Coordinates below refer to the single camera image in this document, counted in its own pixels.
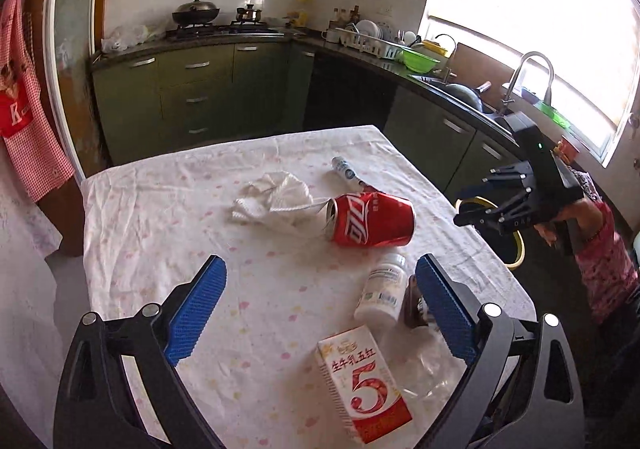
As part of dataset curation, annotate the person's right forearm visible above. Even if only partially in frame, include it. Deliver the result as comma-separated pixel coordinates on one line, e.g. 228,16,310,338
555,169,640,326

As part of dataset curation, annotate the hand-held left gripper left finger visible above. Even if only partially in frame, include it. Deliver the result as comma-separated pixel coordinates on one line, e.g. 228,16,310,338
52,254,228,449

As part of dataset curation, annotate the dark wok in sink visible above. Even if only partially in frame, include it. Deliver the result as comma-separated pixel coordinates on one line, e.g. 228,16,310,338
442,82,494,113

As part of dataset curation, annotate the white plastic bag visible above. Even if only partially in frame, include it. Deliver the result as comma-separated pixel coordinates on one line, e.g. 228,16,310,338
100,24,167,53

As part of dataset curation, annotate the steel pot with lid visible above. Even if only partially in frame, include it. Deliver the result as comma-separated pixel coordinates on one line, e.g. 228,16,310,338
235,4,264,24

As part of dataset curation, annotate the green box on windowsill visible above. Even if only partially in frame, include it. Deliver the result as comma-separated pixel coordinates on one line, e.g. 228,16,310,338
534,100,572,129

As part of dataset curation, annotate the green plastic basin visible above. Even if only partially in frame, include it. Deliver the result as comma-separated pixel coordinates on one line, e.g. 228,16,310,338
400,46,442,74

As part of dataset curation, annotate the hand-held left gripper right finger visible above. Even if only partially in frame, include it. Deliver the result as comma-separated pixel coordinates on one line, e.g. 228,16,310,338
414,253,586,449

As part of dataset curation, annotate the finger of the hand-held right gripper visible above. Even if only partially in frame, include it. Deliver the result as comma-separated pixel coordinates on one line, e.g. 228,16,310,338
454,186,541,233
482,160,539,189

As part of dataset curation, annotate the white pill bottle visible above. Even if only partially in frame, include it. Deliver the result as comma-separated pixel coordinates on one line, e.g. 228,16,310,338
353,252,408,323

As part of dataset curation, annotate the red checkered apron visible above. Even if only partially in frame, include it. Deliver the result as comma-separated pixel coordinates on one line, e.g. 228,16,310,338
0,0,76,203

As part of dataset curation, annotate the white paper towel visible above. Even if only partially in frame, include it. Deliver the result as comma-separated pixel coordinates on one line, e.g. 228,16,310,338
231,171,329,226

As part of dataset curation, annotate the steel kitchen faucet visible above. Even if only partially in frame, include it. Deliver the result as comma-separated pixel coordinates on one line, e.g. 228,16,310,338
500,52,556,116

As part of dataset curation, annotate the floral white tablecloth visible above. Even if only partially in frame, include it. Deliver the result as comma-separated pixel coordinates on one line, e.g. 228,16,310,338
80,124,538,449

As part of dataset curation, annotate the small brown glass bottle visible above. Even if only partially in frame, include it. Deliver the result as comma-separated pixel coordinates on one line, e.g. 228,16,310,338
400,274,442,330

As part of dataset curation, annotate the black bin with yellow rim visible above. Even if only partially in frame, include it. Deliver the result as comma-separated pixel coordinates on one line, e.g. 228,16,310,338
454,196,526,271

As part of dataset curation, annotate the person's right hand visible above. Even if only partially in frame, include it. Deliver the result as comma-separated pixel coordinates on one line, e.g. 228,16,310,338
534,221,561,248

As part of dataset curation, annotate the gas stove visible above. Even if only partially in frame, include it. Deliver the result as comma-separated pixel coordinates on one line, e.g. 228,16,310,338
165,22,282,41

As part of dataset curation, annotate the black wok with lid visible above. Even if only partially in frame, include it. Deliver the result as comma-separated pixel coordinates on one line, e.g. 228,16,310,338
171,0,221,28

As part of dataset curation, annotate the white dish rack with dishes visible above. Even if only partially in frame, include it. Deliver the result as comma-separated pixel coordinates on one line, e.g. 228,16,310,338
333,19,407,58

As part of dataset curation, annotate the glass sliding door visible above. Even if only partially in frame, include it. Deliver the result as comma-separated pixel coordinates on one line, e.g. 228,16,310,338
42,0,110,180

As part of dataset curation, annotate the clear plastic bottle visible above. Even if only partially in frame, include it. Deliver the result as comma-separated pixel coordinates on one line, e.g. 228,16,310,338
385,324,472,401

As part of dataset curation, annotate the white tube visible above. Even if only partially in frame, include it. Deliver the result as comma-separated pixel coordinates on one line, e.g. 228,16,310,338
331,156,374,193

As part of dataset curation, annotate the red soda can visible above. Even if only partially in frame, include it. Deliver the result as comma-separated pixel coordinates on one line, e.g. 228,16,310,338
325,192,417,248

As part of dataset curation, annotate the red and white milk carton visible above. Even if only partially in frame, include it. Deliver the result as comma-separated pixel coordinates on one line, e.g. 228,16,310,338
316,324,414,445

